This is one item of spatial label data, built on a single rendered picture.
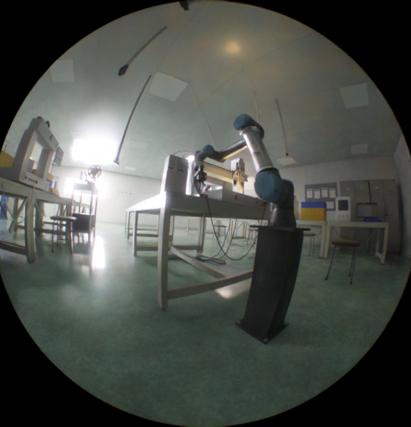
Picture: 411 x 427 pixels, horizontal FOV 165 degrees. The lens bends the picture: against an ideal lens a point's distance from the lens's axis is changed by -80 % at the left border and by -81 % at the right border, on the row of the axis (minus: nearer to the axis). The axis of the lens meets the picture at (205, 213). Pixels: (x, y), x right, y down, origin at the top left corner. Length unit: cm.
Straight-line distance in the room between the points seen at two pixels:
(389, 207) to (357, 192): 112
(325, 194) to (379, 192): 189
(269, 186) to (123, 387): 95
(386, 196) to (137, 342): 517
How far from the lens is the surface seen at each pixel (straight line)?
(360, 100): 341
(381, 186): 491
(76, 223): 308
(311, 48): 252
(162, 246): 81
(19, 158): 179
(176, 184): 141
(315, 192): 524
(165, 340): 80
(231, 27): 225
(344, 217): 342
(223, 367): 72
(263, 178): 60
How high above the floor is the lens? 61
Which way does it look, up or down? 3 degrees up
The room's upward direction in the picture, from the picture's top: 5 degrees clockwise
